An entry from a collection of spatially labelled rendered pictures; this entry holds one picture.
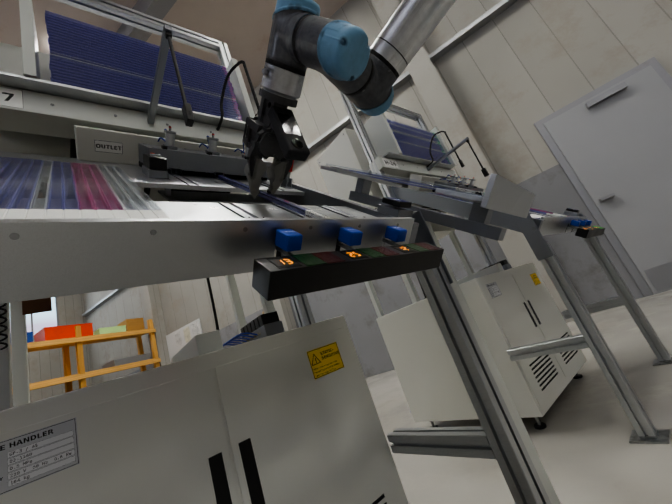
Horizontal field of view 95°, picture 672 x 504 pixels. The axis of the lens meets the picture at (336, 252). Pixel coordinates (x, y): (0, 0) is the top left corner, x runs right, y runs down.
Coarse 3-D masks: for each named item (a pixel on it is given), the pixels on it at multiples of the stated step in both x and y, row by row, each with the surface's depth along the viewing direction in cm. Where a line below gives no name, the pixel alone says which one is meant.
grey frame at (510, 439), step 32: (224, 64) 128; (32, 96) 77; (0, 128) 76; (32, 128) 79; (64, 128) 82; (128, 128) 88; (160, 128) 94; (192, 128) 101; (224, 128) 108; (448, 288) 61; (448, 320) 59; (480, 352) 58; (480, 384) 55; (480, 416) 55; (512, 448) 52; (512, 480) 52
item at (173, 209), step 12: (168, 204) 48; (180, 204) 50; (192, 204) 51; (204, 204) 52; (216, 204) 54; (228, 204) 55; (240, 204) 57; (252, 204) 59; (264, 204) 61; (180, 216) 43; (192, 216) 44; (204, 216) 45; (216, 216) 46; (228, 216) 47; (240, 216) 48; (252, 216) 49; (264, 216) 51; (276, 216) 52; (288, 216) 54; (300, 216) 55; (336, 216) 61; (348, 216) 62; (360, 216) 65; (372, 216) 68
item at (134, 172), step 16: (48, 160) 69; (64, 160) 73; (80, 160) 77; (144, 176) 70; (176, 176) 77; (192, 176) 82; (208, 176) 87; (160, 192) 76; (176, 192) 79; (192, 192) 83; (208, 192) 87; (288, 192) 85; (304, 192) 88
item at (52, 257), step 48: (0, 240) 25; (48, 240) 27; (96, 240) 29; (144, 240) 32; (192, 240) 35; (240, 240) 38; (336, 240) 49; (0, 288) 26; (48, 288) 28; (96, 288) 30
